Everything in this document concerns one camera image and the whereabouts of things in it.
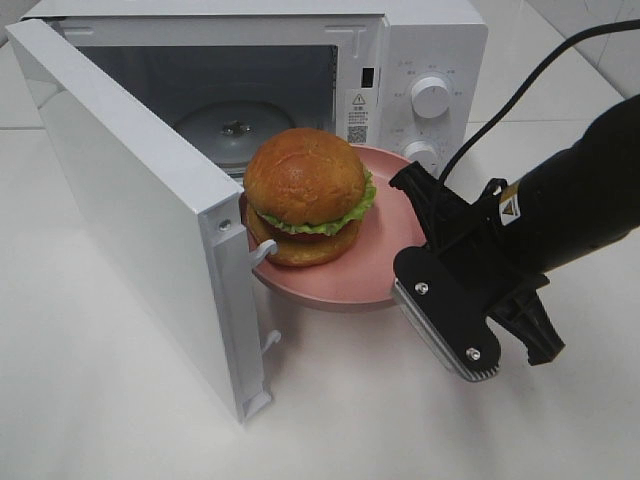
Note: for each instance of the white microwave knob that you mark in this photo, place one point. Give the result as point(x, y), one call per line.
point(430, 96)
point(425, 153)

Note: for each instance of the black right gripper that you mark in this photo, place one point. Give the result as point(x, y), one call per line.
point(467, 241)

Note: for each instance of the glass microwave turntable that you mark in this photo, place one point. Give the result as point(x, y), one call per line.
point(229, 133)

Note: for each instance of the pink round plate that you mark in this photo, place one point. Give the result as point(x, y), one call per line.
point(362, 278)

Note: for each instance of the white microwave door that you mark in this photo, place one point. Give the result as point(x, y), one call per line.
point(162, 210)

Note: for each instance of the white warning sticker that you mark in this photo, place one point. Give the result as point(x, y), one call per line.
point(358, 106)

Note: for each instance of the lower white microwave knob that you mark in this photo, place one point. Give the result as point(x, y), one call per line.
point(425, 153)

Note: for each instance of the burger with lettuce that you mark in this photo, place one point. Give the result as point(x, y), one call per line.
point(309, 191)

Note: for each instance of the white microwave oven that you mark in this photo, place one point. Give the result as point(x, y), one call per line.
point(303, 56)

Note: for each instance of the upper white microwave knob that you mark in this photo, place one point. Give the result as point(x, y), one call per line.
point(430, 96)

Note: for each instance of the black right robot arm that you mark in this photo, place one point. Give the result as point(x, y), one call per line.
point(576, 202)

